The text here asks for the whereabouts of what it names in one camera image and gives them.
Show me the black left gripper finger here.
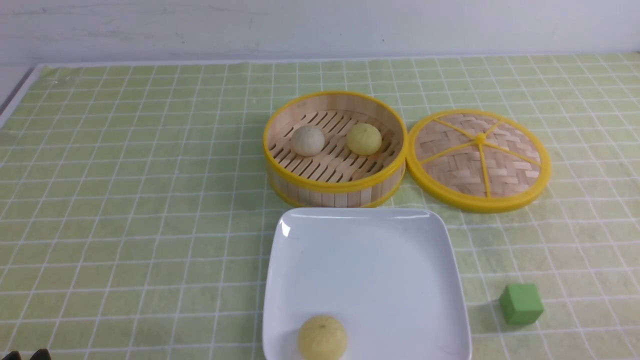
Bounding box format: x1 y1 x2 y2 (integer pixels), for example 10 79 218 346
2 351 22 360

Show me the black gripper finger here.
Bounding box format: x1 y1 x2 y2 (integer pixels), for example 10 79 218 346
30 349 51 360

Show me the grey-white steamed bun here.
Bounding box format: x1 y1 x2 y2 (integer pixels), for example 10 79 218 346
290 126 326 157

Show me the yellow steamed bun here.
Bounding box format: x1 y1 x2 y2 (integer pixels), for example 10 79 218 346
297 315 348 360
346 123 382 157

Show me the yellow steamed bun front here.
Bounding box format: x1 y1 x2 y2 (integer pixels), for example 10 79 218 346
297 315 348 360

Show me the white square plate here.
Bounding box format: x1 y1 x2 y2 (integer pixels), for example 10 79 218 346
262 208 473 360

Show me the green checkered tablecloth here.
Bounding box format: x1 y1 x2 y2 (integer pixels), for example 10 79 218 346
0 53 639 360

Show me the bamboo steamer basket yellow rim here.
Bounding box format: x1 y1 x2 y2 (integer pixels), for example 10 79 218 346
262 91 409 208

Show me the woven bamboo steamer lid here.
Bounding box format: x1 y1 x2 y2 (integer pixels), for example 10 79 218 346
406 109 553 214

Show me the green cube block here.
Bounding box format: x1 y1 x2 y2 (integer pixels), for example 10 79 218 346
498 283 545 326

